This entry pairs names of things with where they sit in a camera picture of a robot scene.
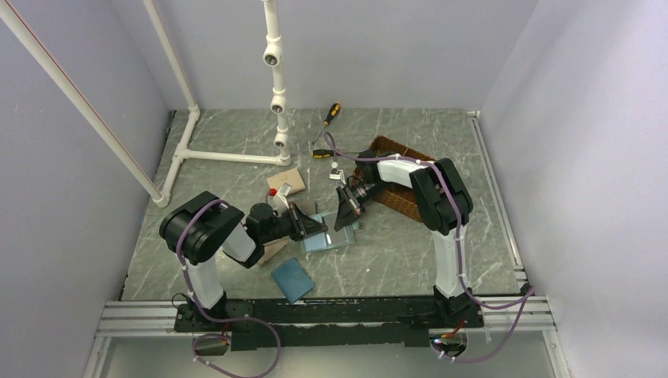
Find black yellow screwdriver far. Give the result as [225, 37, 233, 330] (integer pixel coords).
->
[311, 102, 341, 144]

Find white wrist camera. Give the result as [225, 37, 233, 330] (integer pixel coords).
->
[328, 161, 345, 183]
[266, 183, 292, 213]

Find white PVC pipe frame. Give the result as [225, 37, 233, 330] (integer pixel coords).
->
[1, 1, 291, 208]

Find aluminium front rail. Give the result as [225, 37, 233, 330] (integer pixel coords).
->
[96, 301, 177, 338]

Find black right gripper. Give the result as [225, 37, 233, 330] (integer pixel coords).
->
[333, 180, 390, 232]

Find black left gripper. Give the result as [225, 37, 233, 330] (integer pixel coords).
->
[261, 202, 328, 244]

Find brown woven divided basket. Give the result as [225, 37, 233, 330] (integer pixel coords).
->
[347, 135, 435, 223]

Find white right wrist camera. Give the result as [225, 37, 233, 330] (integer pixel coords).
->
[328, 161, 345, 183]

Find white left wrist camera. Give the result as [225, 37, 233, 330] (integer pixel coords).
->
[266, 183, 292, 213]

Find black yellow screwdriver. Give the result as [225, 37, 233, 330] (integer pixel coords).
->
[311, 149, 336, 159]
[311, 102, 341, 144]

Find black yellow screwdriver near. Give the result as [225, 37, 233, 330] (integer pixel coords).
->
[311, 149, 336, 159]

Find blue card holder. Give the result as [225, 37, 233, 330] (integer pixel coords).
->
[271, 258, 314, 305]

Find beige card holder near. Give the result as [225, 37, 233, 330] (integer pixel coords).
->
[258, 237, 291, 265]

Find beige card holder far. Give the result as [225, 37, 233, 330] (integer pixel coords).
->
[266, 168, 306, 195]

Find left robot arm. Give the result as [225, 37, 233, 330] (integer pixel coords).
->
[159, 191, 328, 331]

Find beige card holder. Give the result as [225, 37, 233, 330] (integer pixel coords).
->
[258, 237, 291, 265]
[266, 168, 306, 195]

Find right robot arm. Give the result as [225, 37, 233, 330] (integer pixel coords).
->
[334, 150, 473, 327]

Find green card holder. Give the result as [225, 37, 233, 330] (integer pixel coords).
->
[301, 211, 359, 254]

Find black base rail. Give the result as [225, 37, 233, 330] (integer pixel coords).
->
[174, 295, 484, 351]

